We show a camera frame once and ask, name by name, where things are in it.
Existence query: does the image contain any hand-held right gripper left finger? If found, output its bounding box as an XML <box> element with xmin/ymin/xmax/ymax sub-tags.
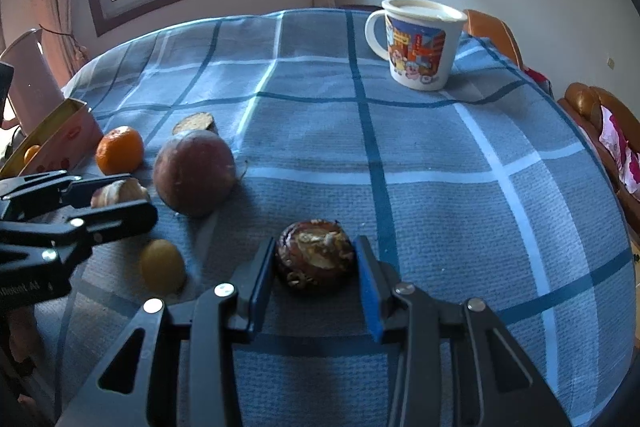
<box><xmin>55</xmin><ymin>237</ymin><xmax>278</xmax><ymax>427</ymax></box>

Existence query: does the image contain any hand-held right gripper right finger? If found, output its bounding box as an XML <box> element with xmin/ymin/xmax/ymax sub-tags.
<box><xmin>352</xmin><ymin>235</ymin><xmax>571</xmax><ymax>427</ymax></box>

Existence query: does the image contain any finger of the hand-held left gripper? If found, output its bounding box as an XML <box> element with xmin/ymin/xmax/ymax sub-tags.
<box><xmin>0</xmin><ymin>200</ymin><xmax>159</xmax><ymax>259</ymax></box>
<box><xmin>0</xmin><ymin>170</ymin><xmax>118</xmax><ymax>220</ymax></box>

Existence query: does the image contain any rectangular metal tin box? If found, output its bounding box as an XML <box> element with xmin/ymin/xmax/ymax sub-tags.
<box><xmin>0</xmin><ymin>98</ymin><xmax>104</xmax><ymax>180</ymax></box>

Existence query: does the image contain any small yellow round fruit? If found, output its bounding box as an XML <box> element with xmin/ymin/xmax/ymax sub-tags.
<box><xmin>139</xmin><ymin>239</ymin><xmax>187</xmax><ymax>295</ymax></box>

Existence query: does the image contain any large orange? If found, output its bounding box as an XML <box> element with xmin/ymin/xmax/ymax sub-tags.
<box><xmin>95</xmin><ymin>126</ymin><xmax>146</xmax><ymax>175</ymax></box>

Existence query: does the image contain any purple passion fruit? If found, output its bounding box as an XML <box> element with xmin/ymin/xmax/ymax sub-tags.
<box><xmin>152</xmin><ymin>129</ymin><xmax>237</xmax><ymax>219</ymax></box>

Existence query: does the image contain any person's left hand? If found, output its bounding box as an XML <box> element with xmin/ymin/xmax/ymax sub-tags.
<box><xmin>5</xmin><ymin>307</ymin><xmax>56</xmax><ymax>408</ymax></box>

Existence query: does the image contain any pink electric kettle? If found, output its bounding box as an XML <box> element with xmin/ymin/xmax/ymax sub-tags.
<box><xmin>0</xmin><ymin>28</ymin><xmax>66</xmax><ymax>135</ymax></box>

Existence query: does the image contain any blue plaid tablecloth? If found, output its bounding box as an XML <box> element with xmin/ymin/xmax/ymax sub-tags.
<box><xmin>30</xmin><ymin>7</ymin><xmax>638</xmax><ymax>427</ymax></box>

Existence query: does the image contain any white cartoon print mug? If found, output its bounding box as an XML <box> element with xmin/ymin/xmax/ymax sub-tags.
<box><xmin>364</xmin><ymin>0</ymin><xmax>469</xmax><ymax>92</ymax></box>

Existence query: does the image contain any brown leather armchair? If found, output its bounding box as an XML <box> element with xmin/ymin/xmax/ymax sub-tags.
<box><xmin>462</xmin><ymin>9</ymin><xmax>526</xmax><ymax>70</ymax></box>

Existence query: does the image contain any brown leather sofa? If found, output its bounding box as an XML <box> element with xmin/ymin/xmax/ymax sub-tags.
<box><xmin>557</xmin><ymin>82</ymin><xmax>640</xmax><ymax>238</ymax></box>

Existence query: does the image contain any pink floral cloth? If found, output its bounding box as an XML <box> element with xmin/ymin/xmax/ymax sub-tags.
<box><xmin>597</xmin><ymin>104</ymin><xmax>640</xmax><ymax>198</ymax></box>

